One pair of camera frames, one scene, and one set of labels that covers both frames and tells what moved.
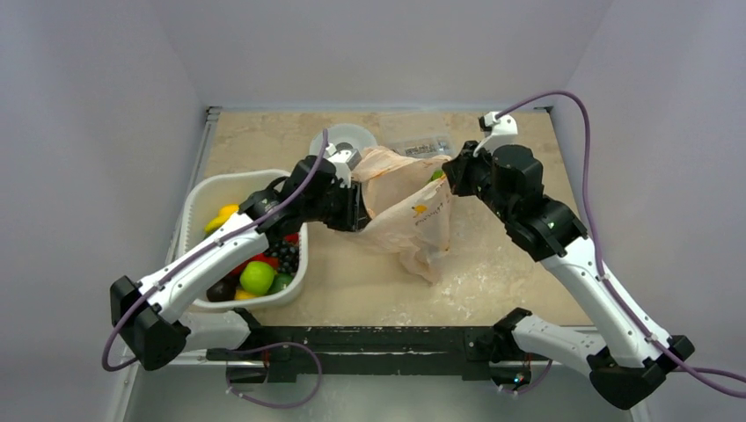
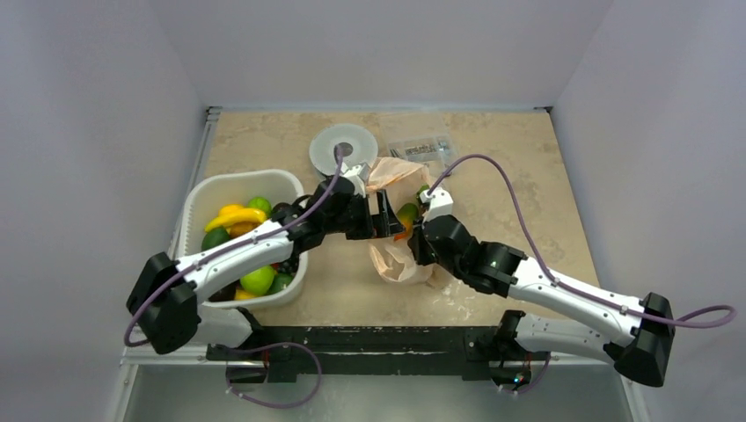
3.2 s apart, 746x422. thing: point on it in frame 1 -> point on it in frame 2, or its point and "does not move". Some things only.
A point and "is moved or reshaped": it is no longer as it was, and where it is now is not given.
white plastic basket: [204, 196] does not move
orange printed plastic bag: [411, 214] is moved or reshaped
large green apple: [257, 277] does not move
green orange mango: [437, 174] -> [408, 214]
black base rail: [467, 351] does not move
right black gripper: [457, 172] -> [420, 244]
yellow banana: [224, 213] does not move
